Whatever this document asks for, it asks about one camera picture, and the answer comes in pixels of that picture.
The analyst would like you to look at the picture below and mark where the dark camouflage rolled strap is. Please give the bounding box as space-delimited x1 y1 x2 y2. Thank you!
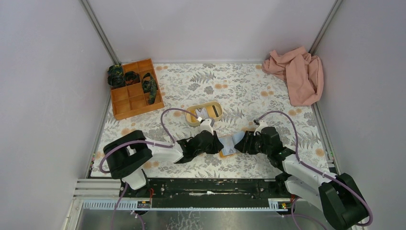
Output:
107 65 126 89

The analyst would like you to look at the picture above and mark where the white VIP card in holder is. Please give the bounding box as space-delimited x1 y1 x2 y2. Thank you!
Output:
220 137 236 157

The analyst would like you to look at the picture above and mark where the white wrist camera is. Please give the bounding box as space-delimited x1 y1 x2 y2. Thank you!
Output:
254 119 268 136
199 118 215 135

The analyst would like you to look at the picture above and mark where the beige oval plastic tray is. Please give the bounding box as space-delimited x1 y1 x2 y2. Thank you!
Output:
185 101 223 127

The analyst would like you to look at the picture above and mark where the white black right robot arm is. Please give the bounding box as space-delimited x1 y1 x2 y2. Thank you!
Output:
232 126 369 230

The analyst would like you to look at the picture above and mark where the pink crumpled cloth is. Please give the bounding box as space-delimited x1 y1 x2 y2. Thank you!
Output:
261 46 324 106

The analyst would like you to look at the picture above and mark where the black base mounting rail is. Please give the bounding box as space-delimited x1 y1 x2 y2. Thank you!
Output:
119 178 295 212

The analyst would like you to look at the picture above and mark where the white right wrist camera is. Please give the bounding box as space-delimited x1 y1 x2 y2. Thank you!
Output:
254 119 268 136

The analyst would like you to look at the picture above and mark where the dark rolled strap in tray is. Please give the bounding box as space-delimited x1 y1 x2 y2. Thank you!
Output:
124 71 141 86

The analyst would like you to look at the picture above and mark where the orange compartment organizer tray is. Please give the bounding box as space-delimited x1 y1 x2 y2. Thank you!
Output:
111 59 164 120

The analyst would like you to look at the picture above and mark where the yellow leather card holder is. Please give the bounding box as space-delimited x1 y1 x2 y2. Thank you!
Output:
219 131 245 158

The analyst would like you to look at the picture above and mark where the dark camouflage strap in tray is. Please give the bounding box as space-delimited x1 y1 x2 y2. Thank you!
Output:
141 72 158 105

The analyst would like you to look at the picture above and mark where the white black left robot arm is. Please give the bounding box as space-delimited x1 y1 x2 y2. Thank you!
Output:
100 130 224 190

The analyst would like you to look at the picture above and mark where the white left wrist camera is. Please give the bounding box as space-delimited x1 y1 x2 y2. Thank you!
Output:
199 118 215 135

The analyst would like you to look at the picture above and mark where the floral patterned table mat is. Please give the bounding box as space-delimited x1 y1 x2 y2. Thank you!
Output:
90 64 328 177

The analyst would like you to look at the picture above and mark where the orange card with black stripe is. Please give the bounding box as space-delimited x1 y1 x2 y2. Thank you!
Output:
206 105 219 118

